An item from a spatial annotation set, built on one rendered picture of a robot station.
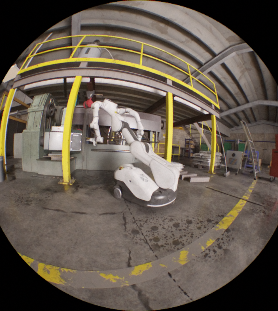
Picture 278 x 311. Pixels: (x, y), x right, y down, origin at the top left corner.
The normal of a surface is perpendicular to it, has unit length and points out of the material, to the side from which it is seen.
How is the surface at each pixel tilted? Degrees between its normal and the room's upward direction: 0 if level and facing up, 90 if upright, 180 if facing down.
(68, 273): 0
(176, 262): 0
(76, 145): 90
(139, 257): 0
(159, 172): 90
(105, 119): 90
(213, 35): 171
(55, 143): 90
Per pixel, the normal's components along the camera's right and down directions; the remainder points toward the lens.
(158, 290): 0.06, -1.00
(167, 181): -0.54, 0.03
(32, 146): 0.34, 0.09
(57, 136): 0.64, 0.09
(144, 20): 0.00, 1.00
